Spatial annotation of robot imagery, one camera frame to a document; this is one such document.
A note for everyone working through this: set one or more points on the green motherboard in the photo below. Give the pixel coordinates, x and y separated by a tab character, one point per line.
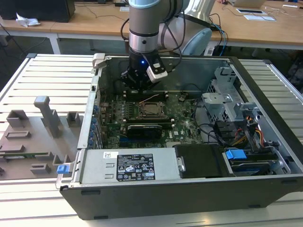
184	132

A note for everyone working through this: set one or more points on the blue case latch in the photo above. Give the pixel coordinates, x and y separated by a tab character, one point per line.
62	169

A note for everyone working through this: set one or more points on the grey parts rack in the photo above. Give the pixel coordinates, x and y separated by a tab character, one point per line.
35	132

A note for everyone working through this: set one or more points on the grey power supply unit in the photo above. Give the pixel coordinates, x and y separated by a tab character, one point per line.
94	165

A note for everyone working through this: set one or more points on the silver disk bay cage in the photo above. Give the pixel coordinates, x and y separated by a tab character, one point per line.
217	104

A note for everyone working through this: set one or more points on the CPU socket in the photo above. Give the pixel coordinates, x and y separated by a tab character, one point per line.
166	110

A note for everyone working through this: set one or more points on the white paper sheets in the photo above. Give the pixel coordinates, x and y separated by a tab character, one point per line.
260	17

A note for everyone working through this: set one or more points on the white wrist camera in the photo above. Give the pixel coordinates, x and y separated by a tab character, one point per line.
157	74

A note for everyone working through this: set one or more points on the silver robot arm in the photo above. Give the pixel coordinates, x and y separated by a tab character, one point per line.
142	23

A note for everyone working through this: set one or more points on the black open PC case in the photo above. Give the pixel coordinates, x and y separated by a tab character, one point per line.
165	201

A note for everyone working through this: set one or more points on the black installed RAM sticks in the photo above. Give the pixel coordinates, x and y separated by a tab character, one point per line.
149	121

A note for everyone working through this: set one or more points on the crumpled white paper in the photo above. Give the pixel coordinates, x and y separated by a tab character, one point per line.
28	21

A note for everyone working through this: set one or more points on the green RAM stick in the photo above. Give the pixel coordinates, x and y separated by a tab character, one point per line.
23	156

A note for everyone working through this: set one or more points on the wooden desk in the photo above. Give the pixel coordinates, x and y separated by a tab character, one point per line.
94	26

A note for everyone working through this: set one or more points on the black computer tower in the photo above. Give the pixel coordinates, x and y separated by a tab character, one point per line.
35	9

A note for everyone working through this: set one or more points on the black graphics card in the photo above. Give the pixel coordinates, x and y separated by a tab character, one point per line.
144	132

